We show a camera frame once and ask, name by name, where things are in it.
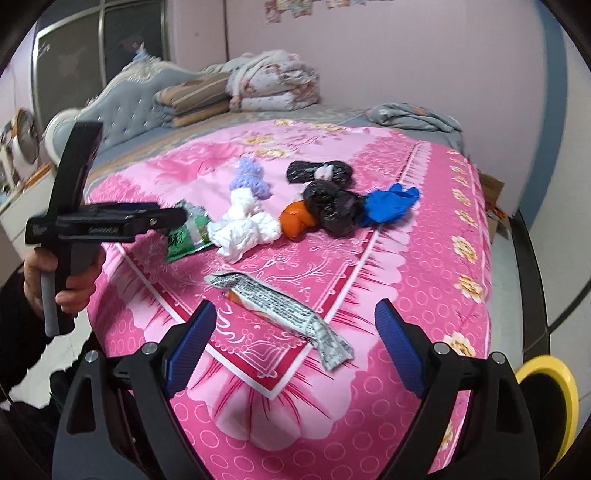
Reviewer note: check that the bed with grey patterned sheet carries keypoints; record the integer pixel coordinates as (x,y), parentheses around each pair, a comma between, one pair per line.
(194,131)

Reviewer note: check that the green snack wrapper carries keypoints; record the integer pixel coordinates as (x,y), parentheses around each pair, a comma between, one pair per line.
(182,240)

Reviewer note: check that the person's left hand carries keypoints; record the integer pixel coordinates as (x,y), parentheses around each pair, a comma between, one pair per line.
(81,286)

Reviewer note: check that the silver snack wrapper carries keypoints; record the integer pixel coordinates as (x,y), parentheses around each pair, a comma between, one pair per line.
(277,304)

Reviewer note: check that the wardrobe with dark glass doors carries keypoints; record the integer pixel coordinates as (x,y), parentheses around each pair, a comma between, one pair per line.
(120,37)

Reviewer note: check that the large black plastic bag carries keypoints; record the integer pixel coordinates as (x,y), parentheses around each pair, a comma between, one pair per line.
(332,207)

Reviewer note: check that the white crumpled tissue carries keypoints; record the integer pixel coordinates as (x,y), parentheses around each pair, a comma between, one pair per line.
(240,228)

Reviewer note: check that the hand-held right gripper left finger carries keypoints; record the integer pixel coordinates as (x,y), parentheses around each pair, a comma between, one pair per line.
(189,346)

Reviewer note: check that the grey tufted headboard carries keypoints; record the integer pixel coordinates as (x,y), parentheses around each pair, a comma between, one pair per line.
(124,99)

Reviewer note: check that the row of floral wall pictures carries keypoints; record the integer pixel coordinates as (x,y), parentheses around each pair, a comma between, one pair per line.
(286,7)

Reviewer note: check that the pink floral blanket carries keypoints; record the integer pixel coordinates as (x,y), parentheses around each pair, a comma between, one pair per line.
(323,267)

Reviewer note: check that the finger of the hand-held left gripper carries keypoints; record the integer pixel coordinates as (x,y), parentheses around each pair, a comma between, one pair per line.
(138,206)
(161,218)

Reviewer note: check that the folded striped quilt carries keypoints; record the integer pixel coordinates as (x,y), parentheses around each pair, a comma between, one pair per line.
(198,94)

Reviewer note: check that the cardboard box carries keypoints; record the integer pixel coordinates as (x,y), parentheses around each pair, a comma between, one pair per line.
(491,189)

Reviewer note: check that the folded floral quilt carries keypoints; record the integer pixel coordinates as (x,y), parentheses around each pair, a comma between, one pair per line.
(277,83)

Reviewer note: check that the white desk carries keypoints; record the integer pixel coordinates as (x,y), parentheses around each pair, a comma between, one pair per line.
(18,217)

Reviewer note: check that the purple crumpled cloth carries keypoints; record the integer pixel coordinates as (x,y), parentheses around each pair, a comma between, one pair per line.
(249,177)

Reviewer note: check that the blue rubber glove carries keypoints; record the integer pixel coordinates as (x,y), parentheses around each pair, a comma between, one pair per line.
(383,203)

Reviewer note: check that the grey-blue crumpled cloth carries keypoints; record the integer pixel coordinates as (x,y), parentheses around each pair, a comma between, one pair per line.
(406,115)

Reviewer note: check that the round white desk fan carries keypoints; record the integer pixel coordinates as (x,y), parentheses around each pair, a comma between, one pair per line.
(25,136)

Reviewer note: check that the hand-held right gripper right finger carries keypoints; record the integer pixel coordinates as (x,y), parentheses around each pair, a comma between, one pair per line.
(399,350)

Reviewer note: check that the orange peel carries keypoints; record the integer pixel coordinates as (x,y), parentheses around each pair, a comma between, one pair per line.
(295,221)

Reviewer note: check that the blue door frame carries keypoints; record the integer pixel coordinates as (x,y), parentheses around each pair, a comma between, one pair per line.
(556,115)

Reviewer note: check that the small black plastic bag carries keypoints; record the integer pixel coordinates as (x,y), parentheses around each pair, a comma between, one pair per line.
(300,173)

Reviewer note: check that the small white tissue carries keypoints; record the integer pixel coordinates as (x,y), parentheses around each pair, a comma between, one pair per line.
(323,172)

